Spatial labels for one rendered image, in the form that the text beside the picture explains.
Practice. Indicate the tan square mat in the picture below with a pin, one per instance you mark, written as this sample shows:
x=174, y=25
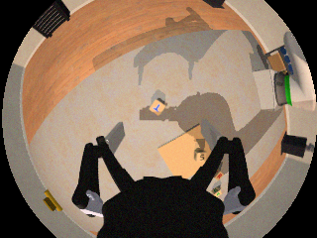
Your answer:
x=178, y=154

